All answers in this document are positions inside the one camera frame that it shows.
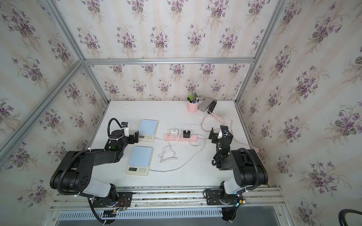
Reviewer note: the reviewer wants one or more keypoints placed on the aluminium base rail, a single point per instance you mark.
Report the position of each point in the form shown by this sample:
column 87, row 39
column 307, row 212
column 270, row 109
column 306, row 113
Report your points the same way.
column 262, row 206

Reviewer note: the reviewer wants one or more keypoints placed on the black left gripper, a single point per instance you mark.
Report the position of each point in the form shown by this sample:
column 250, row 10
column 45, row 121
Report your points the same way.
column 130, row 138

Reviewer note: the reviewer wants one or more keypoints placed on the black USB charger adapter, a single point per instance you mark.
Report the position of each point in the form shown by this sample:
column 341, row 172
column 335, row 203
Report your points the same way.
column 186, row 134

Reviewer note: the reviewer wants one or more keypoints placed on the black chair arc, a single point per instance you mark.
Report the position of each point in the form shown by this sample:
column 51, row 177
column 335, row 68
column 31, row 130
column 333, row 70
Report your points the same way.
column 350, row 217

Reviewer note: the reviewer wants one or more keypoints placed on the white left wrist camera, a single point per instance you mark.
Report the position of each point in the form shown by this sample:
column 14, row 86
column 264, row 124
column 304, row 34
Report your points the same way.
column 125, row 128

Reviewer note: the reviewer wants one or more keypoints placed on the pink power strip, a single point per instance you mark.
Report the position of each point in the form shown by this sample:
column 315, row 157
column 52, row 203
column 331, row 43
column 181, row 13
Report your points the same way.
column 170, row 138

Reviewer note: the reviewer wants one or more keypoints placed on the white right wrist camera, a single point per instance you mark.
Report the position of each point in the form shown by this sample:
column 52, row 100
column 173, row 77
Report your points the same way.
column 224, row 131

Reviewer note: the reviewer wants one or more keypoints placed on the pens and markers bundle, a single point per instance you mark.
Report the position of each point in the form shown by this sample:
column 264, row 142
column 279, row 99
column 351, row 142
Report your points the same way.
column 193, row 98

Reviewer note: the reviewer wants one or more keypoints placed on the aluminium enclosure frame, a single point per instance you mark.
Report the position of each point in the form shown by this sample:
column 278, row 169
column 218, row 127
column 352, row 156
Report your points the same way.
column 131, row 50

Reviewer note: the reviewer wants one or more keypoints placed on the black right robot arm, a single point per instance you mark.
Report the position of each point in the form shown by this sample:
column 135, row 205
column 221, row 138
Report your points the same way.
column 248, row 173

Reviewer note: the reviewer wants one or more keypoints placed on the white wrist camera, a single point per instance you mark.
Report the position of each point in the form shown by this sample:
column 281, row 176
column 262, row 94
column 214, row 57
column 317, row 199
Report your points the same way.
column 224, row 131
column 125, row 128

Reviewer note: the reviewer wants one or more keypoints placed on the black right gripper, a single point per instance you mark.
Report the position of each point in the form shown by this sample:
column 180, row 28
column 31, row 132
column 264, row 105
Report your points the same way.
column 216, row 137

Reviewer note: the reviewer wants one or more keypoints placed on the black stapler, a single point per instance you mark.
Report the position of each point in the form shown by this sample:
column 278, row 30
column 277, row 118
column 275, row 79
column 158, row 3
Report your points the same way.
column 212, row 106

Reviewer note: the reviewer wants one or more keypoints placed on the pink metal pen bucket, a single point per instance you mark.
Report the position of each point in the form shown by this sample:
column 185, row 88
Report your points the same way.
column 192, row 107

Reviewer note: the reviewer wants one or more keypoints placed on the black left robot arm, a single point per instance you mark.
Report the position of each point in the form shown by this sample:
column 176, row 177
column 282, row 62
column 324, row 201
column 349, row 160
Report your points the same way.
column 74, row 175

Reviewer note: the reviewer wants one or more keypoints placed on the white USB charger adapter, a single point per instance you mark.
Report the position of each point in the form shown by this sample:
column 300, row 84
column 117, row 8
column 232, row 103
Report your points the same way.
column 175, row 133

